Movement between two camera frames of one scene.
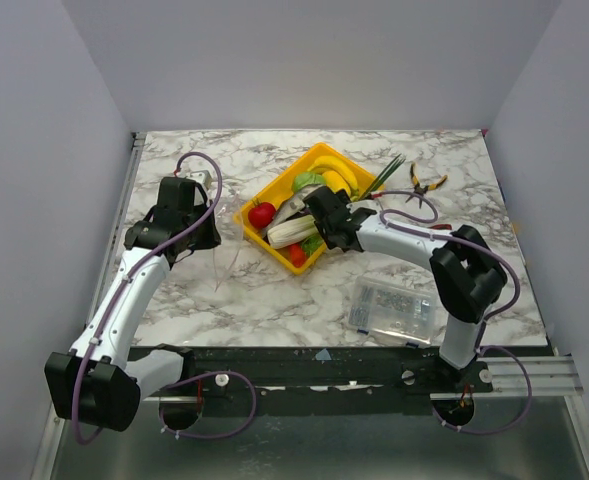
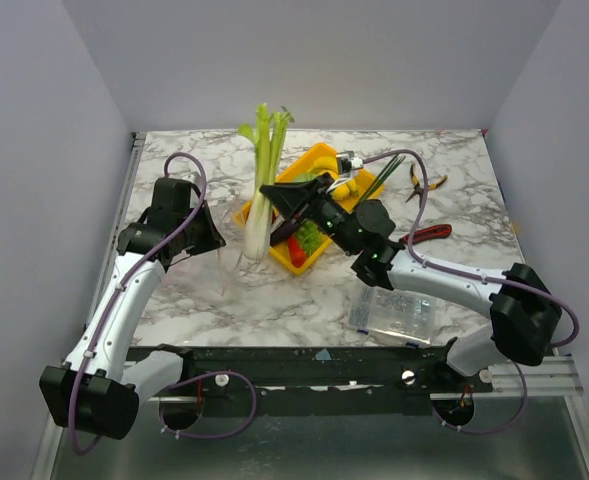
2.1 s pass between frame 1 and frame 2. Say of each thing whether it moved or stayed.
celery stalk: moved
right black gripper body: stayed
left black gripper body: stayed
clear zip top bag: stayed
